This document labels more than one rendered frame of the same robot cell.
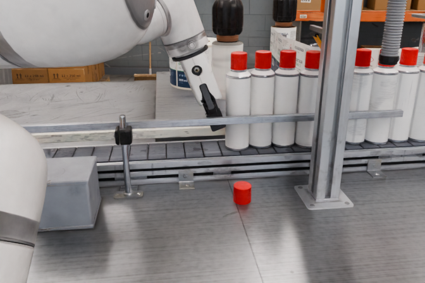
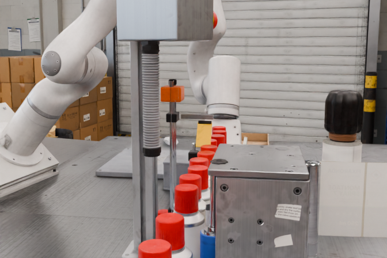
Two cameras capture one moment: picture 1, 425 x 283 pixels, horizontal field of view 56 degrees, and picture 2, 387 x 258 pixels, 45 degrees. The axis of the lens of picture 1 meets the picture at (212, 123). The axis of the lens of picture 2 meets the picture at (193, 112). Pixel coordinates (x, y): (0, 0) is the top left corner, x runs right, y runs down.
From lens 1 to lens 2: 1.53 m
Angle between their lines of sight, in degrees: 102
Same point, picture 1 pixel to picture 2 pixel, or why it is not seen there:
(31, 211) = (35, 103)
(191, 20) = (209, 94)
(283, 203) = not seen: hidden behind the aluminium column
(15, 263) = (29, 109)
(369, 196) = not seen: outside the picture
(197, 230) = not seen: hidden behind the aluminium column
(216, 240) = (125, 212)
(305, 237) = (104, 232)
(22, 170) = (35, 95)
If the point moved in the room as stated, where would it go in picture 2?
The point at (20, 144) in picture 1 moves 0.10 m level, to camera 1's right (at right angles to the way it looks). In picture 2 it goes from (38, 91) to (17, 95)
